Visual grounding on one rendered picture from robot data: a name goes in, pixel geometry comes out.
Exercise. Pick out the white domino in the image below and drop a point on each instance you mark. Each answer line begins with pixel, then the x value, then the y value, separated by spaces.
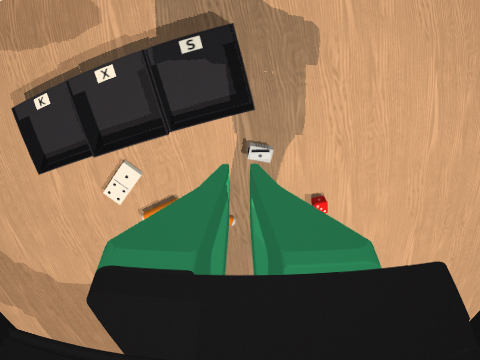
pixel 122 182

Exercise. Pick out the black rack of three bins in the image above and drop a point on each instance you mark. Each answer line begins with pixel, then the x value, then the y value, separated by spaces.
pixel 192 89

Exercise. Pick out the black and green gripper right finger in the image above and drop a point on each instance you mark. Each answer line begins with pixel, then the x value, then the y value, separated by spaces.
pixel 299 238

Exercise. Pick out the red die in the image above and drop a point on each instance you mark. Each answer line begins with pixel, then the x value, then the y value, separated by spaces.
pixel 320 203

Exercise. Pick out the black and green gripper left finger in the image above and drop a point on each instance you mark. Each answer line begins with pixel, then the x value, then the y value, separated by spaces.
pixel 181 235

